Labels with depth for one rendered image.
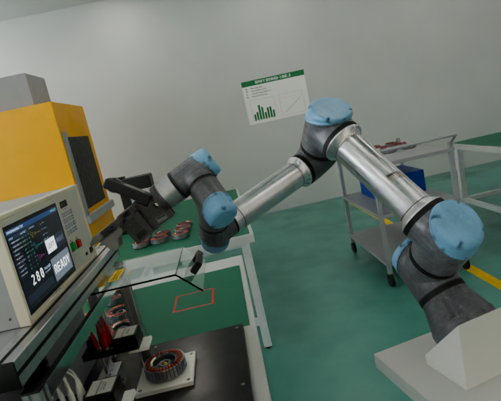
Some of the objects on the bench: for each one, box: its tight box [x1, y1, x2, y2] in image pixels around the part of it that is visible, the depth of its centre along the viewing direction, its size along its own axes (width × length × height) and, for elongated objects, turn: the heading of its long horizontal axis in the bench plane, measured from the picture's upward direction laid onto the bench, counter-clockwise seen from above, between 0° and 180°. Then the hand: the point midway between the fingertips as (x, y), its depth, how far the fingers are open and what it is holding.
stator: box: [106, 304, 128, 324], centre depth 167 cm, size 11×11×4 cm
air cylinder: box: [98, 361, 127, 385], centre depth 115 cm, size 5×8×6 cm
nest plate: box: [135, 351, 196, 399], centre depth 116 cm, size 15×15×1 cm
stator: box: [143, 348, 187, 383], centre depth 116 cm, size 11×11×4 cm
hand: (93, 239), depth 105 cm, fingers closed
